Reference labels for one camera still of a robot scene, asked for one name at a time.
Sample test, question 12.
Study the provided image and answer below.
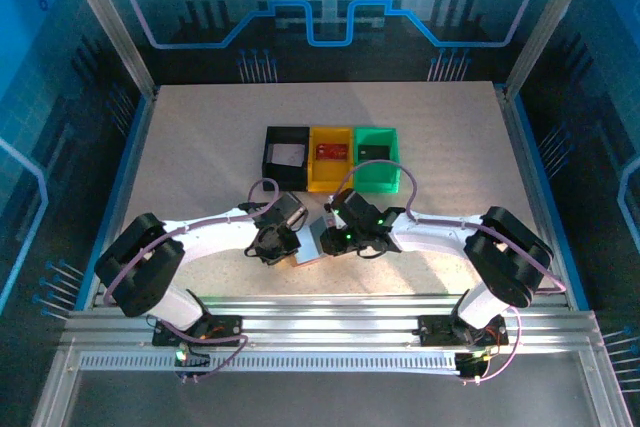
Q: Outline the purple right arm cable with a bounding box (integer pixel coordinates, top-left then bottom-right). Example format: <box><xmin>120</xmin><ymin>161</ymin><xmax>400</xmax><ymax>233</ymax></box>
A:
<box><xmin>332</xmin><ymin>160</ymin><xmax>568</xmax><ymax>311</ymax></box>

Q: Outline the white card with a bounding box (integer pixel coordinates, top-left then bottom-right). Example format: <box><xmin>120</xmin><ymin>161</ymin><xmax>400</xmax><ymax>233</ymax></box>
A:
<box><xmin>269</xmin><ymin>144</ymin><xmax>307</xmax><ymax>167</ymax></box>

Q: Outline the aluminium corner post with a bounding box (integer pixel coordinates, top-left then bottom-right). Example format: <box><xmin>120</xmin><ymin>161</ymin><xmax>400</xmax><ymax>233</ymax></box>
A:
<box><xmin>501</xmin><ymin>0</ymin><xmax>602</xmax><ymax>101</ymax></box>
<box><xmin>53</xmin><ymin>0</ymin><xmax>160</xmax><ymax>101</ymax></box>

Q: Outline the blue table edge strip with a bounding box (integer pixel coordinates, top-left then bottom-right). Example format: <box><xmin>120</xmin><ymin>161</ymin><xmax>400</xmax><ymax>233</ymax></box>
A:
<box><xmin>514</xmin><ymin>94</ymin><xmax>591</xmax><ymax>311</ymax></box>
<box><xmin>74</xmin><ymin>94</ymin><xmax>155</xmax><ymax>311</ymax></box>

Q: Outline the red card with print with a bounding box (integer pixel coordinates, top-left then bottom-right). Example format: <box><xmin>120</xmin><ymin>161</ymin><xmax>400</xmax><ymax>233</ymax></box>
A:
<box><xmin>314</xmin><ymin>143</ymin><xmax>350</xmax><ymax>161</ymax></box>

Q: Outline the slotted grey cable duct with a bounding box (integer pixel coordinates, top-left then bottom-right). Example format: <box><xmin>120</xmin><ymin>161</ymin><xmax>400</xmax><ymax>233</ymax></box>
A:
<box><xmin>78</xmin><ymin>350</ymin><xmax>484</xmax><ymax>374</ymax></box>

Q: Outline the aluminium side rail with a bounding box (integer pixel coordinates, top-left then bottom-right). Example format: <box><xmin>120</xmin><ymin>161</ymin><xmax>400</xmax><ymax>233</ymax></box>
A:
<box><xmin>493</xmin><ymin>84</ymin><xmax>576</xmax><ymax>311</ymax></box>

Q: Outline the yellow plastic bin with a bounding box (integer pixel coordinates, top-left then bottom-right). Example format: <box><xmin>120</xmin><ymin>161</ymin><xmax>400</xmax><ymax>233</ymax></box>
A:
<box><xmin>307</xmin><ymin>125</ymin><xmax>357</xmax><ymax>194</ymax></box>

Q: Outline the black connector box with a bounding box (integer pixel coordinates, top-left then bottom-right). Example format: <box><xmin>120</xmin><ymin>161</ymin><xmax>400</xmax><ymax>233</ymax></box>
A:
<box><xmin>455</xmin><ymin>352</ymin><xmax>492</xmax><ymax>384</ymax></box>
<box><xmin>172</xmin><ymin>346</ymin><xmax>212</xmax><ymax>384</ymax></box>

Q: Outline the aluminium rail beam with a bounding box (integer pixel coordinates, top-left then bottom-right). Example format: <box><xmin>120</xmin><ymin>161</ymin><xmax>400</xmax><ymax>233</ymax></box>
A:
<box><xmin>62</xmin><ymin>294</ymin><xmax>604</xmax><ymax>354</ymax></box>

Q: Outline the black plastic bin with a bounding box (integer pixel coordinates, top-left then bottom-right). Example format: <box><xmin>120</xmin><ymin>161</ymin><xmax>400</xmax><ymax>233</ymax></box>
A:
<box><xmin>261</xmin><ymin>125</ymin><xmax>311</xmax><ymax>192</ymax></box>

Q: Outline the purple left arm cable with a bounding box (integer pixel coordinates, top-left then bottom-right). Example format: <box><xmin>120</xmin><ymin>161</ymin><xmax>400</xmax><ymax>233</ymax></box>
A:
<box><xmin>102</xmin><ymin>178</ymin><xmax>281</xmax><ymax>308</ymax></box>

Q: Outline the green plastic bin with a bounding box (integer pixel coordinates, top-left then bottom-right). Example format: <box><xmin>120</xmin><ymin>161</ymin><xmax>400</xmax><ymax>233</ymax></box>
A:
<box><xmin>352</xmin><ymin>125</ymin><xmax>403</xmax><ymax>196</ymax></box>

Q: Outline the grey card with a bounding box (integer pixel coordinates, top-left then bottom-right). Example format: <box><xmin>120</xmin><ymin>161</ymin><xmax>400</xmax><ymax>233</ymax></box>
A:
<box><xmin>308</xmin><ymin>218</ymin><xmax>335</xmax><ymax>262</ymax></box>

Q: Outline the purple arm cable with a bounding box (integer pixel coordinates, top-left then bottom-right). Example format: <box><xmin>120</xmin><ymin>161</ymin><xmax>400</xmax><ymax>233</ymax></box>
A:
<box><xmin>102</xmin><ymin>178</ymin><xmax>281</xmax><ymax>308</ymax></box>
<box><xmin>332</xmin><ymin>160</ymin><xmax>568</xmax><ymax>311</ymax></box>

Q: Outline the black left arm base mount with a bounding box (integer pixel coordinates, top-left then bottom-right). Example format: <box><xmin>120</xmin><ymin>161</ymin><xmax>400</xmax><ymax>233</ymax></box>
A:
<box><xmin>151</xmin><ymin>314</ymin><xmax>245</xmax><ymax>349</ymax></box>

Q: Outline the black card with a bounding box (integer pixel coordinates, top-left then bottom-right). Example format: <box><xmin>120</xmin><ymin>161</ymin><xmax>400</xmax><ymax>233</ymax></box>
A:
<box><xmin>358</xmin><ymin>144</ymin><xmax>391</xmax><ymax>162</ymax></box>

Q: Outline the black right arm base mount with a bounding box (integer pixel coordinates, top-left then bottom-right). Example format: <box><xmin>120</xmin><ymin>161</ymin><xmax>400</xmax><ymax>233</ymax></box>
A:
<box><xmin>416</xmin><ymin>314</ymin><xmax>510</xmax><ymax>348</ymax></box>

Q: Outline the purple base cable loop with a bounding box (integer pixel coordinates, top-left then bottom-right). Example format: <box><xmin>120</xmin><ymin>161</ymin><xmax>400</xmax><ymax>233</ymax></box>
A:
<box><xmin>462</xmin><ymin>306</ymin><xmax>524</xmax><ymax>387</ymax></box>
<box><xmin>148</xmin><ymin>315</ymin><xmax>250</xmax><ymax>384</ymax></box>

